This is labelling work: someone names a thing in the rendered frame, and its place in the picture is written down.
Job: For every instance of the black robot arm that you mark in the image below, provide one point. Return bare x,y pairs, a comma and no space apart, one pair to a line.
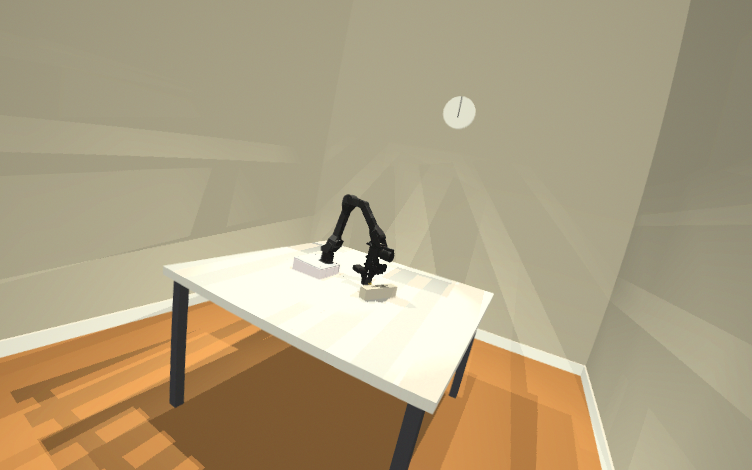
377,235

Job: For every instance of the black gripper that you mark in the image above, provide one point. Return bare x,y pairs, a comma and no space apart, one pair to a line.
364,271

